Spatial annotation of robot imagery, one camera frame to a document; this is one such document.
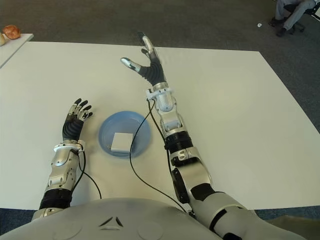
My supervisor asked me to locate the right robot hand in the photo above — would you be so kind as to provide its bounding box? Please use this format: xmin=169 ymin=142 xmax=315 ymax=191
xmin=120 ymin=31 xmax=168 ymax=87

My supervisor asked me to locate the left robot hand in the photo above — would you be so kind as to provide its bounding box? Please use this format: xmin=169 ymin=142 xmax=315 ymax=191
xmin=61 ymin=97 xmax=94 ymax=142

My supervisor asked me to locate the white charger block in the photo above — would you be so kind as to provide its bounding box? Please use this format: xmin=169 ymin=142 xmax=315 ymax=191
xmin=106 ymin=132 xmax=134 ymax=154

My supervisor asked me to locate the blue plastic plate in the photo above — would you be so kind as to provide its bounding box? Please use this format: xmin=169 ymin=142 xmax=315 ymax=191
xmin=97 ymin=110 xmax=153 ymax=159

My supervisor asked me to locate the white side table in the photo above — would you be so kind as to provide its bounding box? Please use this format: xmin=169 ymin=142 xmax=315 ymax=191
xmin=0 ymin=33 xmax=35 ymax=69

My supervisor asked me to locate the silver robot torso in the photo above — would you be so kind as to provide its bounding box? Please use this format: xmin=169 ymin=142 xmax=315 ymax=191
xmin=0 ymin=197 xmax=223 ymax=240

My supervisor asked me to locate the reddish brown bread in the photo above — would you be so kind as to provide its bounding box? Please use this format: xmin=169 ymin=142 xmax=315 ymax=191
xmin=2 ymin=24 xmax=21 ymax=40

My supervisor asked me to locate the seated person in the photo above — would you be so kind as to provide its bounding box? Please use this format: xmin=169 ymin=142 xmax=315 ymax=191
xmin=269 ymin=0 xmax=316 ymax=38

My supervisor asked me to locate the black office chair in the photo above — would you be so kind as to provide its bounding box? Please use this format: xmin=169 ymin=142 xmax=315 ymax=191
xmin=284 ymin=0 xmax=320 ymax=32

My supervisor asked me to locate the brown cardboard box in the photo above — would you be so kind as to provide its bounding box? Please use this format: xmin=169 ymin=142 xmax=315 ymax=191
xmin=254 ymin=214 xmax=320 ymax=240

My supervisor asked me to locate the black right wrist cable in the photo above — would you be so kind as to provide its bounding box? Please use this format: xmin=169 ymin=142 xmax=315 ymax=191
xmin=129 ymin=99 xmax=195 ymax=217

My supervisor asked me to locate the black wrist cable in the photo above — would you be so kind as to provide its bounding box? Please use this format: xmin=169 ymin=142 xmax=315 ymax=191
xmin=74 ymin=149 xmax=103 ymax=200
xmin=129 ymin=99 xmax=195 ymax=217

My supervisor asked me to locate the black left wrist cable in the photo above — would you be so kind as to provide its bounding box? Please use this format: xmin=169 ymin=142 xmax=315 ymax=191
xmin=74 ymin=149 xmax=103 ymax=200

